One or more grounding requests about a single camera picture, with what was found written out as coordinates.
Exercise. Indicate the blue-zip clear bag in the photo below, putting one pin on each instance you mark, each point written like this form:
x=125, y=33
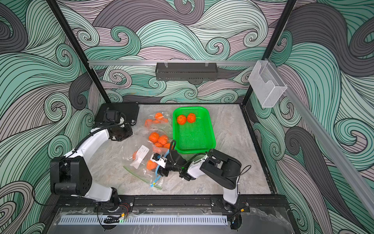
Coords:
x=125, y=152

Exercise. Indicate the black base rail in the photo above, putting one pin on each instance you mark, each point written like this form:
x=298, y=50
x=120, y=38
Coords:
x=270, y=204

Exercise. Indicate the oranges in blue-zip bag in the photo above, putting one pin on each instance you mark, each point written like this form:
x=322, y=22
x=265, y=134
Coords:
x=155, y=140

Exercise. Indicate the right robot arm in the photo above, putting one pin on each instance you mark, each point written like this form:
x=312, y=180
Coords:
x=220, y=167

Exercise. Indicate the white slotted cable duct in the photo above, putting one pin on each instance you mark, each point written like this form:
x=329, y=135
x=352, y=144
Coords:
x=144, y=220

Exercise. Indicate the clear acrylic wall holder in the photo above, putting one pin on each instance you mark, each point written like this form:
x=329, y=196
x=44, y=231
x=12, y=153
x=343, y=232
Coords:
x=267, y=83

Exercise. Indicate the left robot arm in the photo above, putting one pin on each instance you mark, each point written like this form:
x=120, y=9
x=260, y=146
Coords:
x=70, y=175

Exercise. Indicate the orange taken out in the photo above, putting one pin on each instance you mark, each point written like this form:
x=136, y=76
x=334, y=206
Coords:
x=191, y=118
x=181, y=119

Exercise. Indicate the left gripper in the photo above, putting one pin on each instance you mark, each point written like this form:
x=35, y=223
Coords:
x=129, y=132

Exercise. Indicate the black case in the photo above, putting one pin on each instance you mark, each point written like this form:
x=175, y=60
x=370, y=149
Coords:
x=113, y=112

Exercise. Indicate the black wall tray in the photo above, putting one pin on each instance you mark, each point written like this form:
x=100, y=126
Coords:
x=194, y=73

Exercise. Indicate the green-zip clear bag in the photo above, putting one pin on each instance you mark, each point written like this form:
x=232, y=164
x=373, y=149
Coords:
x=151, y=178

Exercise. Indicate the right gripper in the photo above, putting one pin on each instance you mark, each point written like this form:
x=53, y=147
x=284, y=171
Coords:
x=163, y=171

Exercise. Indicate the green plastic basket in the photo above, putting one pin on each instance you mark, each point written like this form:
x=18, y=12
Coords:
x=193, y=138

